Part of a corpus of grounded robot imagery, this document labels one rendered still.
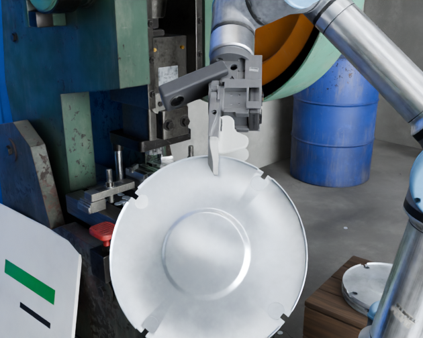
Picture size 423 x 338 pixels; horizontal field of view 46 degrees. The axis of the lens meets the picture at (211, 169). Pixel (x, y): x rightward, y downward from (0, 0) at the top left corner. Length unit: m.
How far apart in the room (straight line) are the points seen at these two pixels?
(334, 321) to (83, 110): 1.01
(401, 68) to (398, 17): 3.74
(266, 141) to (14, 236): 2.46
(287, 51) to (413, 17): 3.12
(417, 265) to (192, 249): 0.36
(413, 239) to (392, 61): 0.30
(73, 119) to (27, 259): 0.50
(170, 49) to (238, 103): 0.68
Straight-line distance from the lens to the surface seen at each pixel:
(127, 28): 1.28
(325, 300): 1.71
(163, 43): 1.41
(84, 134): 1.60
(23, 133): 1.67
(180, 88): 0.79
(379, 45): 0.93
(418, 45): 4.59
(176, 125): 1.44
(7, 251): 1.88
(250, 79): 0.79
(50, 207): 1.65
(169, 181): 0.76
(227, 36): 0.83
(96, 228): 1.22
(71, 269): 1.58
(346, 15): 0.94
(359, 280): 1.77
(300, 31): 1.52
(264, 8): 0.85
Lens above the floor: 1.29
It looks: 20 degrees down
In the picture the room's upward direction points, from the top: straight up
